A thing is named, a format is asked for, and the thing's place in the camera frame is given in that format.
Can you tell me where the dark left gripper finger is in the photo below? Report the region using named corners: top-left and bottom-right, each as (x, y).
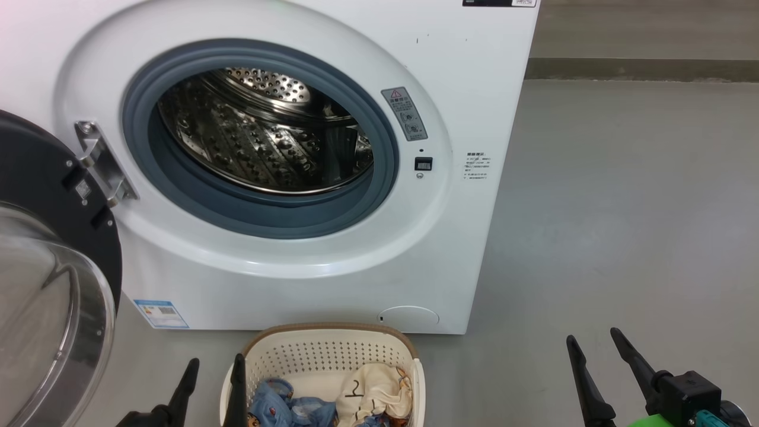
top-left (168, 358), bottom-right (200, 416)
top-left (224, 354), bottom-right (248, 427)

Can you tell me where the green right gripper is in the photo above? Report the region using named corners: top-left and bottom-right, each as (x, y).
top-left (566, 327), bottom-right (677, 427)

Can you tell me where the blue cartoon print garment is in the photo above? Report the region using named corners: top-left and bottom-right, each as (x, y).
top-left (248, 378), bottom-right (386, 427)

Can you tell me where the cream white garment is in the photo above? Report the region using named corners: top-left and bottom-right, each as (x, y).
top-left (335, 363), bottom-right (413, 427)

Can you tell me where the black round glass washer door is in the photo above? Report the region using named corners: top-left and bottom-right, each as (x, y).
top-left (0, 110), bottom-right (123, 427)

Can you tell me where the cream perforated laundry basket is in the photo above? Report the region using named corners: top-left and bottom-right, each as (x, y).
top-left (219, 323), bottom-right (426, 427)

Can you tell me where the white front-load washing machine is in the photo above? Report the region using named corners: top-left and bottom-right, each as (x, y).
top-left (0, 0), bottom-right (540, 334)

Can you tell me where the silver metal door hinge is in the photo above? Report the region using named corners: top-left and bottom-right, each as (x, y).
top-left (75, 120), bottom-right (138, 207)

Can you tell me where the grey rubber door gasket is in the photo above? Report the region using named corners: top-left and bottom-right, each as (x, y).
top-left (122, 39), bottom-right (399, 240)

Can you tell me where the blue energy label sticker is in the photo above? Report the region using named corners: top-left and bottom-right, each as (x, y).
top-left (134, 299), bottom-right (189, 329)

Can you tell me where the round white filter cover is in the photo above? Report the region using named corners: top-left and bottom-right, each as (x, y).
top-left (378, 305), bottom-right (440, 330)

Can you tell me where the small printed text label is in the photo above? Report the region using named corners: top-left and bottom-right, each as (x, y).
top-left (464, 151), bottom-right (492, 181)

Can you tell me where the steel perforated washer drum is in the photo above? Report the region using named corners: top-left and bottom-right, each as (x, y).
top-left (157, 66), bottom-right (374, 195)

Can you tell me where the grey warning sticker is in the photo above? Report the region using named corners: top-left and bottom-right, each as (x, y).
top-left (381, 87), bottom-right (428, 142)

